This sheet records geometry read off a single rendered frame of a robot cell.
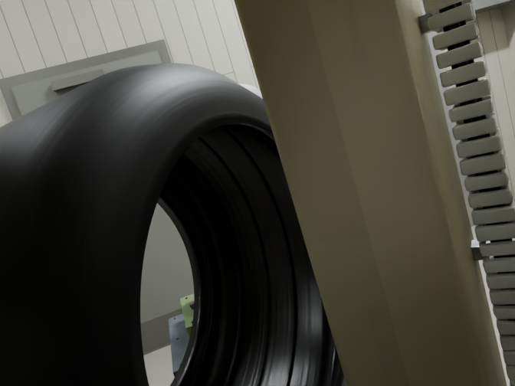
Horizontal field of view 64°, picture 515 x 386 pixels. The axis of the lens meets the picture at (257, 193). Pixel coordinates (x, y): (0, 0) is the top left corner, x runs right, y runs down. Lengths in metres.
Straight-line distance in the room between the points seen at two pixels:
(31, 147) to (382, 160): 0.28
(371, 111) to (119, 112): 0.21
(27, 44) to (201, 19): 1.20
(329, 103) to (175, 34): 2.97
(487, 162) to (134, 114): 0.31
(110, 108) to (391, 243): 0.26
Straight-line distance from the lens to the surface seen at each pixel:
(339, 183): 0.36
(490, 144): 0.41
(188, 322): 1.66
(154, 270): 3.21
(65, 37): 3.32
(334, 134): 0.35
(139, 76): 0.43
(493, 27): 4.48
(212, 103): 0.45
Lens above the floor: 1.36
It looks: 9 degrees down
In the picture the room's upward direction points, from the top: 17 degrees counter-clockwise
